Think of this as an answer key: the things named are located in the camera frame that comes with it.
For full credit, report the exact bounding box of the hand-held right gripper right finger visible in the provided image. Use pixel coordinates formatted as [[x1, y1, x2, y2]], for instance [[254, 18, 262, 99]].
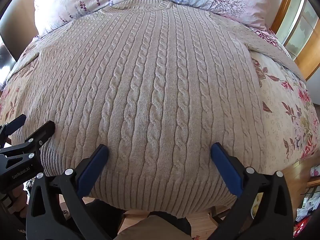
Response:
[[211, 142, 294, 240]]

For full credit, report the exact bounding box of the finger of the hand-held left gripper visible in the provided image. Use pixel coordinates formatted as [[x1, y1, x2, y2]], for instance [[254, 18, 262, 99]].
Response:
[[0, 114, 27, 141], [24, 120, 56, 153]]

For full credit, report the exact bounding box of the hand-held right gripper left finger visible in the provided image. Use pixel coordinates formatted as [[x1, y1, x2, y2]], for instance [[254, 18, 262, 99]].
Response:
[[26, 144, 118, 240]]

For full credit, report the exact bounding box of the beige cable knit sweater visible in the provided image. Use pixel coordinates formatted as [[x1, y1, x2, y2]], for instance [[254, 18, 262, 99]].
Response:
[[10, 0, 307, 218]]

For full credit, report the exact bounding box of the floral bed sheet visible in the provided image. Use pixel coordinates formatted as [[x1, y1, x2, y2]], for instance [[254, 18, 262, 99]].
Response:
[[0, 27, 320, 174]]

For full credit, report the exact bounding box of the person's leg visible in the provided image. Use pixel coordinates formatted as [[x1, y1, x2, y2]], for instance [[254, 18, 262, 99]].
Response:
[[84, 200, 197, 240]]

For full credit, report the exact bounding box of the cluttered shelf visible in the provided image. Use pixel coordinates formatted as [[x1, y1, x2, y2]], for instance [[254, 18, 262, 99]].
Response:
[[296, 164, 320, 232]]

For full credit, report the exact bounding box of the dark bedside furniture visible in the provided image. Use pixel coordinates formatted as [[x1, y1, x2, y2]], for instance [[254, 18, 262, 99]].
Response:
[[0, 0, 40, 67]]

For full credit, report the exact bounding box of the pink floral pillow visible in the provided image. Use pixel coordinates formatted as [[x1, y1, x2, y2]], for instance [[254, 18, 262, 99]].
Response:
[[32, 0, 154, 38]]

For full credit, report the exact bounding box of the pink tree print pillow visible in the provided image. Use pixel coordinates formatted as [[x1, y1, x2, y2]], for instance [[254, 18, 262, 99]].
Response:
[[149, 0, 278, 32]]

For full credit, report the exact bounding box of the wooden headboard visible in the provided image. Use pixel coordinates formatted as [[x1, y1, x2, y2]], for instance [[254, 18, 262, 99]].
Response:
[[271, 0, 296, 33]]

